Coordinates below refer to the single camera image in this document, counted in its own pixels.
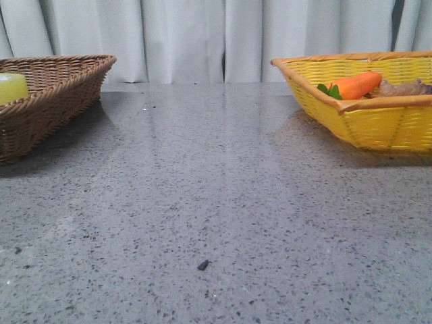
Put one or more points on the yellow tape roll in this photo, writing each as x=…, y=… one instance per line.
x=12, y=87

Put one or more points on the small black debris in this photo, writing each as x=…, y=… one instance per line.
x=203, y=265

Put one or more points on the white curtain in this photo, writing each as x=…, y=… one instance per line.
x=164, y=42

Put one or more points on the orange toy carrot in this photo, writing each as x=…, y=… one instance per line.
x=352, y=88

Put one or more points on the brown wicker basket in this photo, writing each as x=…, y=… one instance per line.
x=60, y=88

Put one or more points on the brown ginger root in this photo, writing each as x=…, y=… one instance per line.
x=411, y=88

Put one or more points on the yellow wicker basket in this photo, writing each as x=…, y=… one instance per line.
x=383, y=123

